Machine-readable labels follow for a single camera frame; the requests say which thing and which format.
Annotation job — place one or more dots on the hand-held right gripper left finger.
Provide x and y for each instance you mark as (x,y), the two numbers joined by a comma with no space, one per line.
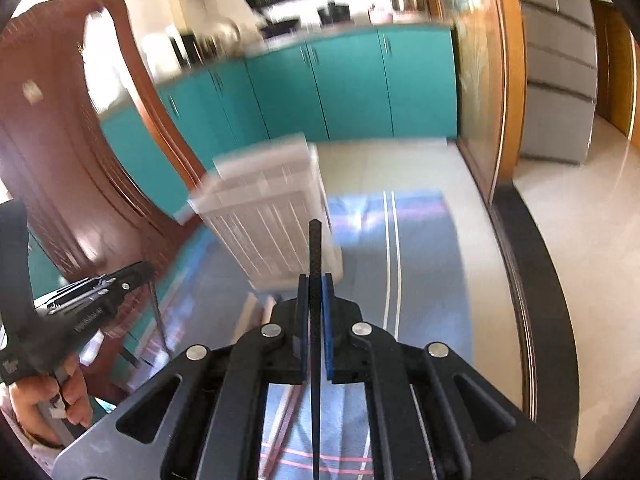
(303,332)

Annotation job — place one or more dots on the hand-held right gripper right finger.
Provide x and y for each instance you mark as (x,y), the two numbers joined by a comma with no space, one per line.
(328,332)

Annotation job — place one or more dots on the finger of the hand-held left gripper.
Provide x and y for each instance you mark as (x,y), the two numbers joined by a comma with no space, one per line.
(130,275)

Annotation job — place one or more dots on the black textured chopstick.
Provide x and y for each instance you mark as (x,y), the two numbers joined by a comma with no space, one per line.
(315,260)

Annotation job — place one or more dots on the white plastic laundry basket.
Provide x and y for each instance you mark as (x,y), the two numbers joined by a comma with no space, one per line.
(265,210)

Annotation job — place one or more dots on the person's left hand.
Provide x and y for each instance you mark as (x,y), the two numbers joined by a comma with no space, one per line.
(30,405)

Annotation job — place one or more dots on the carved wooden chair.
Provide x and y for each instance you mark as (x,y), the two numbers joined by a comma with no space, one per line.
(65,160)

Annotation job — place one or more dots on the teal kitchen cabinets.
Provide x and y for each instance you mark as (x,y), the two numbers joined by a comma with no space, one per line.
(350,90)

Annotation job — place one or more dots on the black frying pan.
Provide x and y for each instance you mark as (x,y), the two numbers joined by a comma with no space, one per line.
(282,26)

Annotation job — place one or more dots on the wooden framed glass door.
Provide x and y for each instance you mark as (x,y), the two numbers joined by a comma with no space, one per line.
(480,70)

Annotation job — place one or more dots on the black cooking pot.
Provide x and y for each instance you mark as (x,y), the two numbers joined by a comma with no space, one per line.
(334,14)

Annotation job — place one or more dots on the grey drawer cabinet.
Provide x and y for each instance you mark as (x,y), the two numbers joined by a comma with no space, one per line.
(557,60)

